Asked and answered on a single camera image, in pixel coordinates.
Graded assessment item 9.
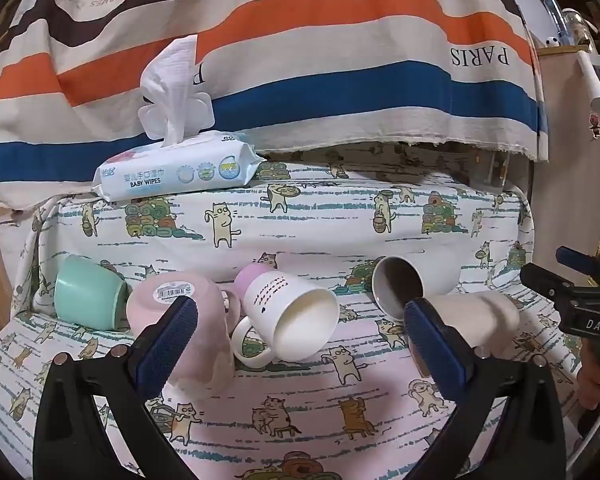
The striped cloth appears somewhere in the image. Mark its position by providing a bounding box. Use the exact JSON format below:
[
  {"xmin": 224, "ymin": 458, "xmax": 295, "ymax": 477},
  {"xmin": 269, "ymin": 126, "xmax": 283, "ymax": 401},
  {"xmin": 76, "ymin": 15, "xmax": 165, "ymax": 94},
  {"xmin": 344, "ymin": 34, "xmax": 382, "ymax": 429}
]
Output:
[{"xmin": 0, "ymin": 0, "xmax": 551, "ymax": 211}]

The clear bottle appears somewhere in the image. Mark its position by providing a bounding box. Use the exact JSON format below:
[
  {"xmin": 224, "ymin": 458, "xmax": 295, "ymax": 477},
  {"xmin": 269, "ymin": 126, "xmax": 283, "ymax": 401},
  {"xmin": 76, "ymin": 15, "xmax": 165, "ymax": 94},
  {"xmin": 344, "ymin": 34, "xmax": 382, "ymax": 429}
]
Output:
[{"xmin": 561, "ymin": 7, "xmax": 595, "ymax": 50}]

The green cup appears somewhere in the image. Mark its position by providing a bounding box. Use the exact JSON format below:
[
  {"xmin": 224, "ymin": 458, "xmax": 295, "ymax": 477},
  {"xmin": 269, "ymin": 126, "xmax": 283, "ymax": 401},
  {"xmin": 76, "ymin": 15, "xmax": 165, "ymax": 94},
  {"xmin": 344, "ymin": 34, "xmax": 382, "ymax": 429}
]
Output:
[{"xmin": 54, "ymin": 254, "xmax": 129, "ymax": 332}]

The white paper tube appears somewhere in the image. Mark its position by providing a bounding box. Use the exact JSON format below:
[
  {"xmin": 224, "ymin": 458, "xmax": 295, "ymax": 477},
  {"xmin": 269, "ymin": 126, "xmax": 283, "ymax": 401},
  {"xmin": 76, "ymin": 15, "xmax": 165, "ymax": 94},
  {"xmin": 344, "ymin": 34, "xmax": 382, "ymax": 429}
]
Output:
[{"xmin": 576, "ymin": 51, "xmax": 600, "ymax": 111}]

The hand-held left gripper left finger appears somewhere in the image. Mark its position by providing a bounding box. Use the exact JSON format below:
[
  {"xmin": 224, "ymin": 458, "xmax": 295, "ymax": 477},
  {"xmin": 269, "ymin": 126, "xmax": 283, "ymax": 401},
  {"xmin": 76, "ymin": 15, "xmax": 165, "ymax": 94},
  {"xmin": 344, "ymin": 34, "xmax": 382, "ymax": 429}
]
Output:
[{"xmin": 32, "ymin": 296, "xmax": 201, "ymax": 480}]

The baby wipes pack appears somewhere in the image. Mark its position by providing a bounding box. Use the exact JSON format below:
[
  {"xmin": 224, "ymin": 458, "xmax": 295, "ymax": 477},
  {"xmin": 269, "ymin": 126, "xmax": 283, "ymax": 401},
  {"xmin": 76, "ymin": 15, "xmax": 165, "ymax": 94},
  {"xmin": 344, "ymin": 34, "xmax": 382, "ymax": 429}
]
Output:
[{"xmin": 90, "ymin": 35, "xmax": 267, "ymax": 202}]

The person's right hand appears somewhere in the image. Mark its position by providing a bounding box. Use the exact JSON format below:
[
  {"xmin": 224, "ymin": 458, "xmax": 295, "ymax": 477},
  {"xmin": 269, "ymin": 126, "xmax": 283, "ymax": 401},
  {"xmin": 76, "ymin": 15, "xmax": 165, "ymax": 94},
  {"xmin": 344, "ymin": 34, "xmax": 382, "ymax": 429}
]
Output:
[{"xmin": 576, "ymin": 332, "xmax": 600, "ymax": 412}]

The cat-printed cloth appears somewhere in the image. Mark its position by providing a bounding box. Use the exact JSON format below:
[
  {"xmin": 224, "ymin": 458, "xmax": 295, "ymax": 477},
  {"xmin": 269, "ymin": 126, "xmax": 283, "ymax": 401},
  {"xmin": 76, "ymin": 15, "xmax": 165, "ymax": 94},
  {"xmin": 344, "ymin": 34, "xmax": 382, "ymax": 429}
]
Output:
[{"xmin": 0, "ymin": 142, "xmax": 588, "ymax": 480}]

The cream cup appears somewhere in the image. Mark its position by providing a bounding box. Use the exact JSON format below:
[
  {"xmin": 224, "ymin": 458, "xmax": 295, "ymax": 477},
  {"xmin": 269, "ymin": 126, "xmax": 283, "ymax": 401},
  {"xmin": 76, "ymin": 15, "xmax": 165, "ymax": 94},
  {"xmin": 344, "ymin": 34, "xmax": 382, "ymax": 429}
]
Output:
[{"xmin": 426, "ymin": 292, "xmax": 522, "ymax": 357}]

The wooden shelf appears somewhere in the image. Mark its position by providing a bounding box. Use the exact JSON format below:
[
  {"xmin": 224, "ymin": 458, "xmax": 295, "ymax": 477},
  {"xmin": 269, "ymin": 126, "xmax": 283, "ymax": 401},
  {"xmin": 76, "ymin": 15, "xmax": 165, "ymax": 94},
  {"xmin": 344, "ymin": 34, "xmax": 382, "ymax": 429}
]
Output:
[{"xmin": 522, "ymin": 0, "xmax": 600, "ymax": 266}]

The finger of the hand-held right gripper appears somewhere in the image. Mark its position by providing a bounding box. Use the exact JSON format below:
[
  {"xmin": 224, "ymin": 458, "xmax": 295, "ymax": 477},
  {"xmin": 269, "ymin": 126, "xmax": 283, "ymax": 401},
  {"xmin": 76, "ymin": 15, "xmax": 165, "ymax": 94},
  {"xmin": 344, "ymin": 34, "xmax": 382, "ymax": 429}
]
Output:
[
  {"xmin": 555, "ymin": 245, "xmax": 600, "ymax": 286},
  {"xmin": 519, "ymin": 261, "xmax": 583, "ymax": 311}
]

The white cup with grey inside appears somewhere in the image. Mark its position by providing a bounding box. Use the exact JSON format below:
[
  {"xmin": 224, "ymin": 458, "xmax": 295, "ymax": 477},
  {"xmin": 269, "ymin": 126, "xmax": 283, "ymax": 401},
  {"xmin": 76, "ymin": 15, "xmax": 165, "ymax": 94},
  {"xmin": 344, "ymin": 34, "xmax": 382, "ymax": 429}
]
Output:
[{"xmin": 371, "ymin": 254, "xmax": 462, "ymax": 322}]

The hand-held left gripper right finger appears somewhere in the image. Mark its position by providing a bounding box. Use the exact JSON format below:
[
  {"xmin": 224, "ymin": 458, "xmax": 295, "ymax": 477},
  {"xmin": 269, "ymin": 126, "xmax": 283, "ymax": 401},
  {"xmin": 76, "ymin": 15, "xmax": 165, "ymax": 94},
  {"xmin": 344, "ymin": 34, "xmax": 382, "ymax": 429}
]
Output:
[{"xmin": 402, "ymin": 296, "xmax": 567, "ymax": 480}]

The white cup with pink base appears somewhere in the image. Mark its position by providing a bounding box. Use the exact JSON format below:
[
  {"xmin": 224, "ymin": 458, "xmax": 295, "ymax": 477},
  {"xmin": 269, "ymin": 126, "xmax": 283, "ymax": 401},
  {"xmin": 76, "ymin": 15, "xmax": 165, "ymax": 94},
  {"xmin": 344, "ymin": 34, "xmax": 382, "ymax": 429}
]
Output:
[{"xmin": 230, "ymin": 262, "xmax": 342, "ymax": 369}]

